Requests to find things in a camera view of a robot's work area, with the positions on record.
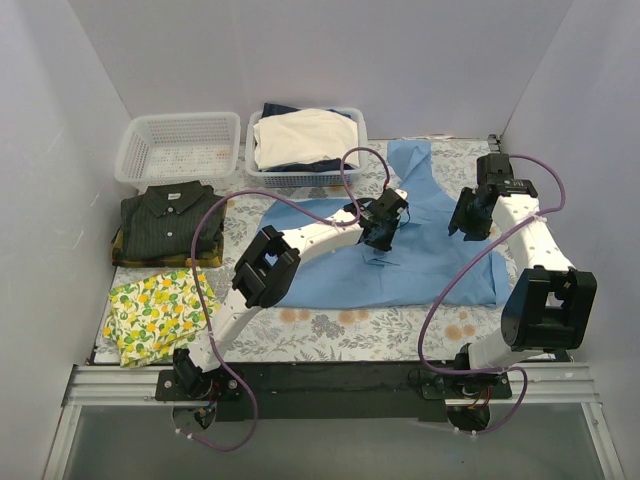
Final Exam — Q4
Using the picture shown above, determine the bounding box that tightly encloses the light blue long sleeve shirt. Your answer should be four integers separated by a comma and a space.
258, 140, 510, 310

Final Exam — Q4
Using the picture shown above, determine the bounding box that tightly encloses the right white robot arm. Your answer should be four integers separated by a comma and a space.
443, 153, 597, 398

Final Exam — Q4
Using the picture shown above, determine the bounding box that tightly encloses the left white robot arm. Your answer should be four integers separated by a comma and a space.
172, 188, 408, 400

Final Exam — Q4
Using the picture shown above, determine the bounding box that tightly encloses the right white plastic basket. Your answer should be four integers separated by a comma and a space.
244, 107, 368, 188

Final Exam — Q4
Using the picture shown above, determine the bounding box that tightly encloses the white plastic basket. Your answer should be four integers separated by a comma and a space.
114, 112, 241, 192
244, 107, 368, 188

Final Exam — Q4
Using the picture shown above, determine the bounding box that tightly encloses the navy folded garment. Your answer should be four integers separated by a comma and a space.
261, 102, 354, 174

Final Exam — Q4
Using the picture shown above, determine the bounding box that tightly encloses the cream folded garment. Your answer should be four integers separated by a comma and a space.
252, 108, 361, 171

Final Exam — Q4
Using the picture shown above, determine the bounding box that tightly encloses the floral table mat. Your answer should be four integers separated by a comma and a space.
92, 138, 559, 364

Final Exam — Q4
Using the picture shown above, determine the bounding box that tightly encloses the left white plastic basket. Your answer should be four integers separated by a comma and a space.
114, 112, 241, 192

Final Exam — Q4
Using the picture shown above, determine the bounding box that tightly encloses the dark striped folded shirt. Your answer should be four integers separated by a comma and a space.
120, 181, 221, 260

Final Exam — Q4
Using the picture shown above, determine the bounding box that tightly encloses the lemon print folded shirt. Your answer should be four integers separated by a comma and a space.
103, 268, 220, 368

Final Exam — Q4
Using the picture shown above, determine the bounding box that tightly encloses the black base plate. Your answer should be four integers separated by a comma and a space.
155, 361, 512, 422

